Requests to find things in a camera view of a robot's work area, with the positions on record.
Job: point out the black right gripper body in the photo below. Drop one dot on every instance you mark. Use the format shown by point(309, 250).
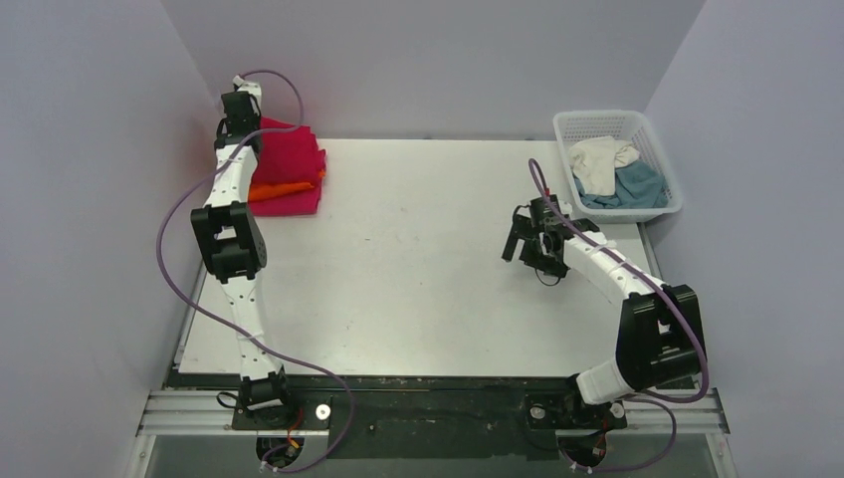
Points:
point(531, 241)

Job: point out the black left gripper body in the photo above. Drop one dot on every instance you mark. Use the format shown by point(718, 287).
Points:
point(238, 108)

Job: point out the red t-shirt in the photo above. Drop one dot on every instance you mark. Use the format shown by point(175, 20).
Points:
point(292, 157)

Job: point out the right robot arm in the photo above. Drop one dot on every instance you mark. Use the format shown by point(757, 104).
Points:
point(660, 335)

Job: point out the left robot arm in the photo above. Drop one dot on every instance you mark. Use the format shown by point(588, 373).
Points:
point(231, 245)

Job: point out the folded orange t-shirt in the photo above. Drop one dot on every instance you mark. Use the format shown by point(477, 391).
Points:
point(264, 191)

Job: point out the white cloth in basket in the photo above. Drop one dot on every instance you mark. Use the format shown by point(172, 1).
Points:
point(594, 162)

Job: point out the white plastic basket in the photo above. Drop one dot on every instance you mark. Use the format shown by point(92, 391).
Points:
point(575, 126)

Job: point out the folded pink t-shirt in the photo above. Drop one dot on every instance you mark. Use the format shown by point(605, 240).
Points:
point(296, 205)

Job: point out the blue cloth in basket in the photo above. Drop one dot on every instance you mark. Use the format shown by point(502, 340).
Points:
point(637, 186)

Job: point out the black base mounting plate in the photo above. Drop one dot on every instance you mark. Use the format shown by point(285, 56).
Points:
point(371, 417)

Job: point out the aluminium rail frame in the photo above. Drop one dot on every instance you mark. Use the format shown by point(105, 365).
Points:
point(671, 440)

